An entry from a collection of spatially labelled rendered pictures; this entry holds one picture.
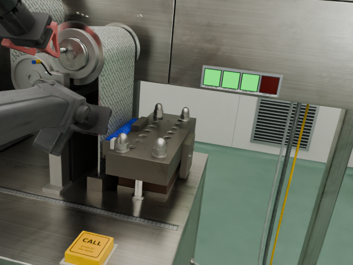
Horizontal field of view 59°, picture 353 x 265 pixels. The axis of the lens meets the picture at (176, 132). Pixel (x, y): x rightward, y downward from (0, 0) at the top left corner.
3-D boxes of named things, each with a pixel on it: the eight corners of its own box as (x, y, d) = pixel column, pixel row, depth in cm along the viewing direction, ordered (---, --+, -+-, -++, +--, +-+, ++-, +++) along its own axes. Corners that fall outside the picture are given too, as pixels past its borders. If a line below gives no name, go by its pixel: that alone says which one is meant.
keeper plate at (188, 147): (178, 177, 92) (183, 143, 89) (185, 164, 102) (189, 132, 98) (187, 179, 92) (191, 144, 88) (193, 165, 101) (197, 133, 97)
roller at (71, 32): (51, 74, 76) (51, 24, 72) (99, 63, 100) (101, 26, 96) (94, 82, 74) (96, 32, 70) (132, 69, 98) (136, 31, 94)
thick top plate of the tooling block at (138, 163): (105, 174, 78) (105, 151, 76) (152, 126, 115) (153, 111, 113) (166, 186, 75) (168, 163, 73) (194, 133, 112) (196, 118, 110)
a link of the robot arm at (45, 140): (87, 105, 56) (44, 81, 55) (54, 162, 54) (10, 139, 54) (96, 113, 67) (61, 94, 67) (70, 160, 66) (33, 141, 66)
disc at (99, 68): (47, 79, 78) (47, 16, 72) (48, 79, 78) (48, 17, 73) (102, 90, 75) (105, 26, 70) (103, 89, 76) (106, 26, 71)
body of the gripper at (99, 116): (107, 136, 72) (94, 130, 65) (67, 129, 74) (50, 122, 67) (113, 109, 73) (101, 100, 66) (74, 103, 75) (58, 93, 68)
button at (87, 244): (64, 262, 59) (63, 252, 58) (82, 239, 65) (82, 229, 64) (98, 271, 57) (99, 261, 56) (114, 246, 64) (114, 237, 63)
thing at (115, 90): (97, 147, 81) (98, 77, 75) (130, 122, 103) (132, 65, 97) (99, 148, 81) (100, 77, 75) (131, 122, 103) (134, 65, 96)
